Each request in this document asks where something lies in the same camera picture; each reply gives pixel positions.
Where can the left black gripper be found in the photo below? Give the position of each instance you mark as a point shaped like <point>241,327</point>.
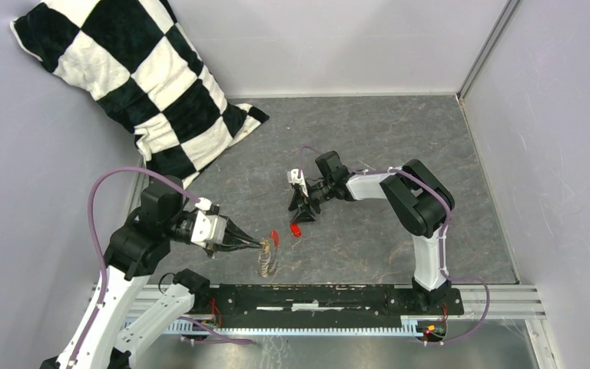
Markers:
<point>231,239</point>

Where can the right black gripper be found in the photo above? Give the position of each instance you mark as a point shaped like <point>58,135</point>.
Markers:
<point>298,198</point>

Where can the small red key tag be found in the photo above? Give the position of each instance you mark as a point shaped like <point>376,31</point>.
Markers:
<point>295,230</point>

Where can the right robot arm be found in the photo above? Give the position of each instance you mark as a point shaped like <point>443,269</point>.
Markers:
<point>422,204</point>

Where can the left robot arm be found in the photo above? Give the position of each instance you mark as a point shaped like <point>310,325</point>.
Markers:
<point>167,213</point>

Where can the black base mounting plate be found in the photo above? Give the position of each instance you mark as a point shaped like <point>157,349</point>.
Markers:
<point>317,305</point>

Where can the black white checkered pillow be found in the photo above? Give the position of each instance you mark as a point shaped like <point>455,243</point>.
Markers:
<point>136,62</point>

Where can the aluminium corner profile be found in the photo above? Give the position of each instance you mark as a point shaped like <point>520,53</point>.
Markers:
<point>506,15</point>

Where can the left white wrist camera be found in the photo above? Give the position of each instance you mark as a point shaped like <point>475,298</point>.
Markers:
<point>208,227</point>

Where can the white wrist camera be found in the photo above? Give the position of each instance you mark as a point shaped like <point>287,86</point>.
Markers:
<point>297,179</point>
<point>208,227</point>

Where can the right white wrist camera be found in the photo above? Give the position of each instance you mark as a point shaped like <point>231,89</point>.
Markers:
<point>297,179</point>

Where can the aluminium frame rail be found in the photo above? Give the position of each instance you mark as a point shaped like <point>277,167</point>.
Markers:
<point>135,316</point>

